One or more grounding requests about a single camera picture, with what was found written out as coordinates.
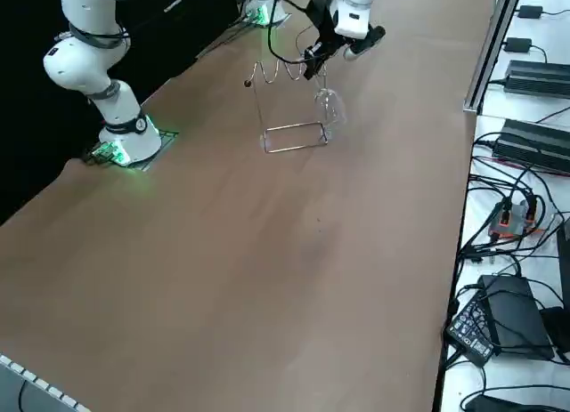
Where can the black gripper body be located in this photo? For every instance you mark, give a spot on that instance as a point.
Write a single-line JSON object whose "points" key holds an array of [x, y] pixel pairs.
{"points": [[324, 22]]}

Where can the clear glass goblet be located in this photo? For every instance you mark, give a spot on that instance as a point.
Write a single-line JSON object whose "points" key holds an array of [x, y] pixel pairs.
{"points": [[331, 111]]}

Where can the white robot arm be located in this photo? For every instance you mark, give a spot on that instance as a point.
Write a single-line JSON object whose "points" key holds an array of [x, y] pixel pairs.
{"points": [[276, 11], [111, 109]]}

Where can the clear tape piece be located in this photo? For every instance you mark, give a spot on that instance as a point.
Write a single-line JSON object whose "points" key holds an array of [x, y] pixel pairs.
{"points": [[328, 136], [262, 144]]}

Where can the black equipment case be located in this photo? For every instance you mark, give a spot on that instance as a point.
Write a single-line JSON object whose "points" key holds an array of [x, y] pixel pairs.
{"points": [[187, 11]]}

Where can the small black power adapter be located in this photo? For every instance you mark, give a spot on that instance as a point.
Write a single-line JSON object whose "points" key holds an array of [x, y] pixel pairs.
{"points": [[530, 11], [518, 45]]}

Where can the large black power brick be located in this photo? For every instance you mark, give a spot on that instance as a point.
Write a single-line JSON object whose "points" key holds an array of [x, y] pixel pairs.
{"points": [[539, 78], [530, 145]]}

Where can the grey orange usb hub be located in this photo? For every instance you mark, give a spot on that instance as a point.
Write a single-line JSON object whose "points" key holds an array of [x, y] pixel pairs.
{"points": [[512, 223]]}

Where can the black labelled power adapter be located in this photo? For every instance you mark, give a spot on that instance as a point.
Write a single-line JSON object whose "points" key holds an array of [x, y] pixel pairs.
{"points": [[469, 332]]}

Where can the black power supply box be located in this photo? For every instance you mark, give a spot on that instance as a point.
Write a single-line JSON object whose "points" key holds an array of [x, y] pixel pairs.
{"points": [[516, 314]]}

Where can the black device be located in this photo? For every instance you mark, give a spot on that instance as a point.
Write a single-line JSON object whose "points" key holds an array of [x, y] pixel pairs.
{"points": [[556, 332]]}

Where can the aluminium post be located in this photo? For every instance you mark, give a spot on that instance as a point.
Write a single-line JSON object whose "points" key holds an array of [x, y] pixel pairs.
{"points": [[486, 60]]}

